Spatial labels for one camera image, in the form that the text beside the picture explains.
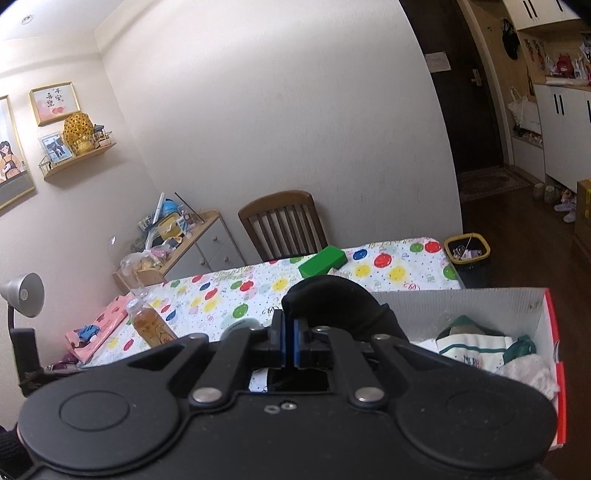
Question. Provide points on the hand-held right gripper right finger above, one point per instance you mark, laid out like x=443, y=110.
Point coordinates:
x=298, y=344

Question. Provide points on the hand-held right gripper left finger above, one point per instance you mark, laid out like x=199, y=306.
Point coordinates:
x=282, y=341

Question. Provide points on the black cap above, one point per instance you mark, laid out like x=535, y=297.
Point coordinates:
x=332, y=300

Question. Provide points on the red cardboard shoe box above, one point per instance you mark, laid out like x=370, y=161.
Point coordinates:
x=508, y=304

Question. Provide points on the white fluffy cloth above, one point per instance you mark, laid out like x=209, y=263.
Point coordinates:
x=531, y=374

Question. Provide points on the grey-green ceramic mug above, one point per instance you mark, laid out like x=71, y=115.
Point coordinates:
x=240, y=326

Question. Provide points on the balloon print tablecloth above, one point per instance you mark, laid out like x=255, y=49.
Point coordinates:
x=231, y=286

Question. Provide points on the green block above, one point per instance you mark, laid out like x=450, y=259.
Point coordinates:
x=323, y=261

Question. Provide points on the wooden side cabinet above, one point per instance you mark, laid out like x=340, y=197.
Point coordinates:
x=212, y=249

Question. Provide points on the amber drink bottle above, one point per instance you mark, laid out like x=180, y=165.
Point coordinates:
x=147, y=323

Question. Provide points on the wooden chair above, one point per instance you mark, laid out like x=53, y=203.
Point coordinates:
x=277, y=203

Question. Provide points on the clear plastic bag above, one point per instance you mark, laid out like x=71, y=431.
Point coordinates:
x=145, y=263

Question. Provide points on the yellow blue toy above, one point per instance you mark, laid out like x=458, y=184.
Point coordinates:
x=168, y=221

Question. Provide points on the black yellow trash bin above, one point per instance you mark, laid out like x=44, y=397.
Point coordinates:
x=475, y=272

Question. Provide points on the small blue toy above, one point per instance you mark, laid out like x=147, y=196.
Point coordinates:
x=87, y=333

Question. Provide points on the patterned door mat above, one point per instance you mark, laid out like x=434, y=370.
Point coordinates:
x=494, y=182

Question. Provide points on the grey desk lamp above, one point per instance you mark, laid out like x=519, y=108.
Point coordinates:
x=23, y=290

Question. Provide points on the small house model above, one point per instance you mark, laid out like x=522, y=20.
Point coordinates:
x=102, y=136

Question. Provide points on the dark entrance door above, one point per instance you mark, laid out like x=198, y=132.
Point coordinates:
x=461, y=115

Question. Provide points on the small ceramic jars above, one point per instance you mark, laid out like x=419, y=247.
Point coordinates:
x=545, y=194

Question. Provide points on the golden sunflower ornament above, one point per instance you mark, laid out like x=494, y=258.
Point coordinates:
x=78, y=134

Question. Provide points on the pair of light shoes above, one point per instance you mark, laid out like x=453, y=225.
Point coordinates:
x=567, y=205

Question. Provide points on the paper notice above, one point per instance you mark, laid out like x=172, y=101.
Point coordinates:
x=436, y=61

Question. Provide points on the brown cardboard box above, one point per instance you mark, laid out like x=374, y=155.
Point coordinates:
x=584, y=212

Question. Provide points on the white tote bag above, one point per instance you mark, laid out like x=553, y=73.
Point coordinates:
x=525, y=113

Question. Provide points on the gold framed calligraphy picture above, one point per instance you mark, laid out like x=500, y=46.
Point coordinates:
x=54, y=104

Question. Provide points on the white lower cabinet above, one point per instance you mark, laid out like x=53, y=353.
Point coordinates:
x=568, y=138

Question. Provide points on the white cabinet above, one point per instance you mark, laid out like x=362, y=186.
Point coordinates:
x=568, y=138
x=540, y=11

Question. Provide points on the black hanging bag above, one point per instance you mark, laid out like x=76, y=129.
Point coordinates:
x=510, y=39

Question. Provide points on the small red bag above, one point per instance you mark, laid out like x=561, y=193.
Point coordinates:
x=563, y=64

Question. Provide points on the white upper cabinet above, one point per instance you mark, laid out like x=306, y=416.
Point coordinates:
x=540, y=11

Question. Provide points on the recessed ceiling light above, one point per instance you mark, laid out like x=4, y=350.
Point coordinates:
x=27, y=18

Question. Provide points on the wooden wall shelf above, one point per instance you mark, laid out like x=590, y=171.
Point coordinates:
x=78, y=161

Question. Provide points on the small photo frame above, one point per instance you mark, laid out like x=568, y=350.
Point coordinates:
x=56, y=148

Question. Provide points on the large framed wall poster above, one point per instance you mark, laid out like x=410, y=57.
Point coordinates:
x=11, y=157

